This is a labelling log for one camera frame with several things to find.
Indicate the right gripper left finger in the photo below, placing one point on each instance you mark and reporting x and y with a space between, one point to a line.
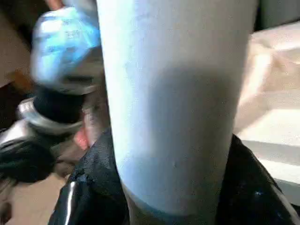
93 192

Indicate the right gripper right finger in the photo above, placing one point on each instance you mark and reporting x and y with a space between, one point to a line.
255 192

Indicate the white plastic table top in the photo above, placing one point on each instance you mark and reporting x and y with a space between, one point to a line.
272 117

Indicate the white plastic table leg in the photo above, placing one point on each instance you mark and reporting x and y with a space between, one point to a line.
178 108

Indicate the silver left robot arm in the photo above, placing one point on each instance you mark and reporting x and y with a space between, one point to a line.
61 51

